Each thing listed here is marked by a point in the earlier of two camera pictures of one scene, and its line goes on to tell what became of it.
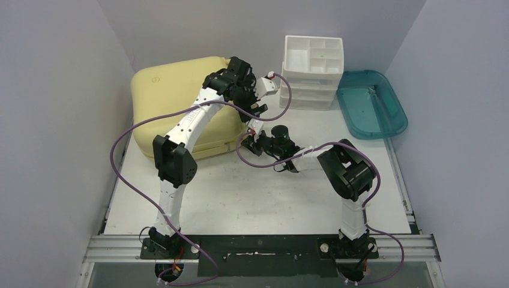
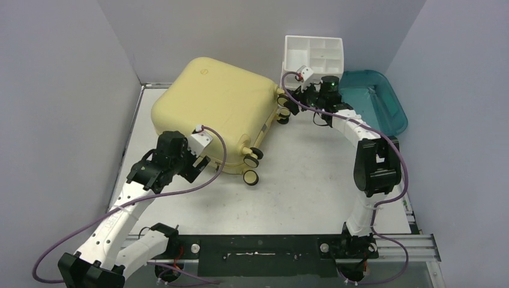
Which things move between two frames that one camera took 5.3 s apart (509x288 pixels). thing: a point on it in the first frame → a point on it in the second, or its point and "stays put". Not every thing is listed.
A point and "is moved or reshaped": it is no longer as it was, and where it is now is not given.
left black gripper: [249, 87] → [191, 171]
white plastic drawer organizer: [312, 66] stays put
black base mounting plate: [262, 255] stays put
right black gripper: [259, 142] → [301, 92]
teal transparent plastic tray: [370, 106] stays put
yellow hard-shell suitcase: [158, 89] is moved or reshaped
